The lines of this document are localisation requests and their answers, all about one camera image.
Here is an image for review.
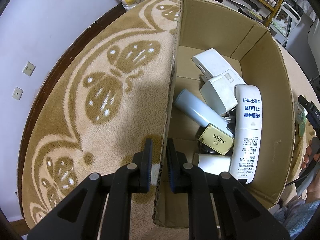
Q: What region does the white wall socket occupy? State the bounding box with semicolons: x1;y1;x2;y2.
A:
12;87;23;100
23;62;36;76

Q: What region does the brown cardboard box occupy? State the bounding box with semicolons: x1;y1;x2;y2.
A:
152;0;297;229

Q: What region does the upper white wall socket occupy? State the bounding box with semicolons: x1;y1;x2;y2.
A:
23;62;36;76

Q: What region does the white wall charger plug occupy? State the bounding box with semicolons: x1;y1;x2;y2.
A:
200;74;238;115

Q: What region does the white plastic cart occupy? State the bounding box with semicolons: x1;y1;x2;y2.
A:
269;2;303;47

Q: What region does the gold NFC card tag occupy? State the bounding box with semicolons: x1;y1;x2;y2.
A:
199;124;234;155

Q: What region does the white cylinder with cable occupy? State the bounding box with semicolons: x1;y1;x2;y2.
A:
193;153;232;175

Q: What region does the beige patterned round rug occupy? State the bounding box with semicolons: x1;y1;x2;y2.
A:
16;0;320;240

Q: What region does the person's right hand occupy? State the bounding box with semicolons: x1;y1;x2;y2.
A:
299;137;319;203

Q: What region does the white power bank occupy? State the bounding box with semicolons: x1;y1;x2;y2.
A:
191;48;245;84

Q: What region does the light blue cylindrical device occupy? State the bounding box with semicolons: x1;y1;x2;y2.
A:
174;89;233;136

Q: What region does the lower white wall socket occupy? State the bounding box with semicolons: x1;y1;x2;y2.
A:
12;87;23;100

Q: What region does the grey clothing on floor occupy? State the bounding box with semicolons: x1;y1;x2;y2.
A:
273;198;319;239

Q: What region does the white remote control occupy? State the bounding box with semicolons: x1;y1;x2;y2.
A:
229;84;263;184

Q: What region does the green cartoon oval coaster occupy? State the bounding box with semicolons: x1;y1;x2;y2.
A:
295;102;306;138

